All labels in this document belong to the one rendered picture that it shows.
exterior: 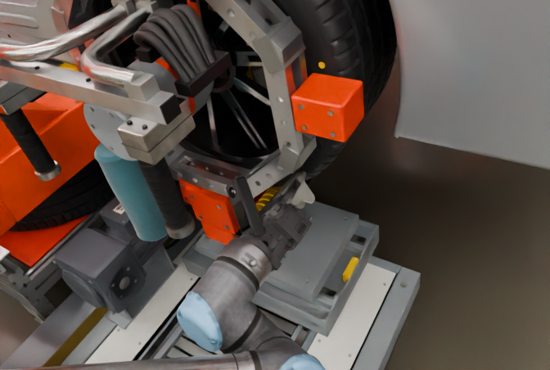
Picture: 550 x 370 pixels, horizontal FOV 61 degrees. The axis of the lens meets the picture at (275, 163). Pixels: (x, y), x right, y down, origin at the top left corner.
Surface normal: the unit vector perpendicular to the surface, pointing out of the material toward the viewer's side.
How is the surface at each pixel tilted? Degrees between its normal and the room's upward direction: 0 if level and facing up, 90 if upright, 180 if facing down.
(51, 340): 0
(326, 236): 0
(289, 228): 45
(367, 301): 0
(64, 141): 90
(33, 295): 90
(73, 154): 90
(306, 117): 90
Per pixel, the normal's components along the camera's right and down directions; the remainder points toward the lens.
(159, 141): 0.84, 0.24
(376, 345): -0.16, -0.74
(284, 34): 0.48, -0.36
